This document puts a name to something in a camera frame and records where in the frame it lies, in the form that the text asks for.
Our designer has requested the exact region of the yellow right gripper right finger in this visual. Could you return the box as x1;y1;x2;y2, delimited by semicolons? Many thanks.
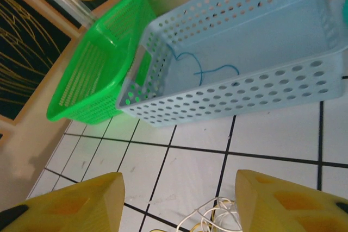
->
235;169;348;232

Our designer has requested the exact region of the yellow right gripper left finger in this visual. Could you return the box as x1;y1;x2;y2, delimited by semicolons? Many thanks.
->
0;172;126;232

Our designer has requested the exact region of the thin yellow cable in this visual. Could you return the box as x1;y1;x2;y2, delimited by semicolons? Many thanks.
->
151;202;234;232

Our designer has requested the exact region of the thin white cable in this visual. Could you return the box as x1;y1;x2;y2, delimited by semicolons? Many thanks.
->
178;196;243;232

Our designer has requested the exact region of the thin blue cable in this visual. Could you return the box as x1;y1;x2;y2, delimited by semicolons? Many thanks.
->
166;43;241;86

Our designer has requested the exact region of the green plastic basket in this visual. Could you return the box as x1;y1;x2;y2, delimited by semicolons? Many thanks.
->
45;0;158;127

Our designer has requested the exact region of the light blue plastic basket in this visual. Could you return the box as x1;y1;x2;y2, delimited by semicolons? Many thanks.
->
116;0;348;129

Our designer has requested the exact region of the teal plastic basket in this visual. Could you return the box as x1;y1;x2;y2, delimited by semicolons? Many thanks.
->
341;0;348;26

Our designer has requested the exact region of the aluminium frame post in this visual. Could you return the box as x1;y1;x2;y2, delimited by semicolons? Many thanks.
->
21;0;97;29

